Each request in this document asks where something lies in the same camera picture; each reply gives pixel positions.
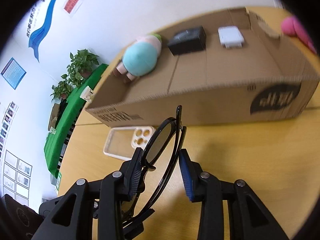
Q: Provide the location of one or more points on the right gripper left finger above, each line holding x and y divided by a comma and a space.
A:
72, 215

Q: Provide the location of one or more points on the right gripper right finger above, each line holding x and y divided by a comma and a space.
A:
248, 217

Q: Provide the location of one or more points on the clear phone case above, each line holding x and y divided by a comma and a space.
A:
121, 142

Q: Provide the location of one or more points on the black sunglasses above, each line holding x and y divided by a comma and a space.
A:
163, 145

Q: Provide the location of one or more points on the black charger box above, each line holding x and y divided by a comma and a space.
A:
188, 41

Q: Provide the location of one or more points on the paper cup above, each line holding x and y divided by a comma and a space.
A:
87, 94

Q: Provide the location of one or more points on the small potted plant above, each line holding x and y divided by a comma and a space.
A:
61, 91

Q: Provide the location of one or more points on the green potted plant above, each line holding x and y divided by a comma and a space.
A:
81, 67

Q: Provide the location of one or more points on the brown cardboard tray box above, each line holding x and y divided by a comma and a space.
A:
267, 79

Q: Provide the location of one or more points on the teal pink pig plush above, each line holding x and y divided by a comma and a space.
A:
140, 58

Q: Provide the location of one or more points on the white power bank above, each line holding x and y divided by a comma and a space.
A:
230, 37

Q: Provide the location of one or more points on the pink plush toy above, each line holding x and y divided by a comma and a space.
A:
291, 26

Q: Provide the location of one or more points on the blue framed wall poster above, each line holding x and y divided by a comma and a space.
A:
13, 73

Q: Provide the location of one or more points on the red wall notice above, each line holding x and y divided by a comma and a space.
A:
70, 5

